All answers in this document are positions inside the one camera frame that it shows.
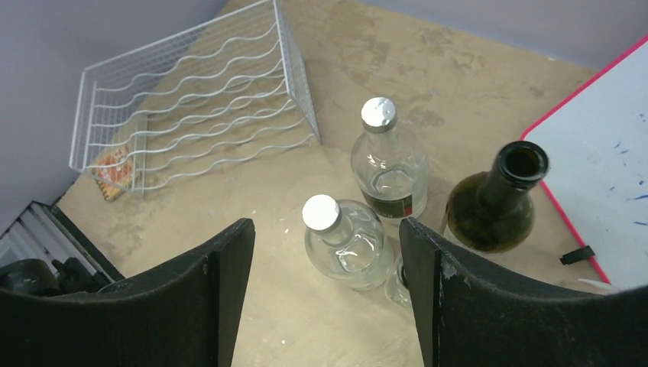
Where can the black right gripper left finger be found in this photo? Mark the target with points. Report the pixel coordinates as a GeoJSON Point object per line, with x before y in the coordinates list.
{"type": "Point", "coordinates": [183, 312]}

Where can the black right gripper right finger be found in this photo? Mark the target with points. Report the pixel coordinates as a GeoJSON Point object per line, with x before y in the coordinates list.
{"type": "Point", "coordinates": [470, 311]}

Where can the dark green wine bottle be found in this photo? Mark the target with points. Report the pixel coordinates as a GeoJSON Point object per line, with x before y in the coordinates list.
{"type": "Point", "coordinates": [492, 211]}

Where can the clear glass bottle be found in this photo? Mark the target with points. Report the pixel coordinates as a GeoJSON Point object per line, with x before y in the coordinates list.
{"type": "Point", "coordinates": [396, 289]}

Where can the round clear bottle silver cap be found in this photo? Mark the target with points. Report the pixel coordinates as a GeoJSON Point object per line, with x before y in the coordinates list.
{"type": "Point", "coordinates": [345, 241]}

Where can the tall clear bottle silver cap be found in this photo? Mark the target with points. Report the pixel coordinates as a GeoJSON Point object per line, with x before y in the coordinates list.
{"type": "Point", "coordinates": [390, 166]}

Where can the black whiteboard clip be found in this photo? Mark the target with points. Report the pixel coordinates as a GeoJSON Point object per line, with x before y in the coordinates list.
{"type": "Point", "coordinates": [580, 254]}

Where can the pink framed whiteboard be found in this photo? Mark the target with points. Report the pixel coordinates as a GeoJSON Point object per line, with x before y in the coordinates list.
{"type": "Point", "coordinates": [596, 140]}

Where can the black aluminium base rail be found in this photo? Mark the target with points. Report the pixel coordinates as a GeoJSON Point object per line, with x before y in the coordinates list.
{"type": "Point", "coordinates": [43, 253]}

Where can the white wire wine rack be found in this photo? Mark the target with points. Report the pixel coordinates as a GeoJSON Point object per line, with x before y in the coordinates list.
{"type": "Point", "coordinates": [221, 92]}

